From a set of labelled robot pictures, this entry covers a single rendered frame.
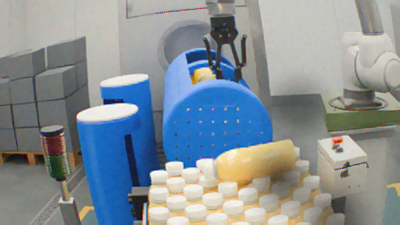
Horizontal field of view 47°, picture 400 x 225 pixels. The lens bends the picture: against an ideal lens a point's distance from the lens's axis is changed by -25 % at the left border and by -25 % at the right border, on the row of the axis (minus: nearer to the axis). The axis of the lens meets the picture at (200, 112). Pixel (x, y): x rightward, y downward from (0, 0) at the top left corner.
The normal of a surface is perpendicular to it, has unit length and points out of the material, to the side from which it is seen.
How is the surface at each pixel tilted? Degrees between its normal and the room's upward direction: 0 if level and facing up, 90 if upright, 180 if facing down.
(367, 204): 90
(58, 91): 90
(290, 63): 90
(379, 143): 90
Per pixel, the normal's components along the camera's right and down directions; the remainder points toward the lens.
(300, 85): -0.14, 0.22
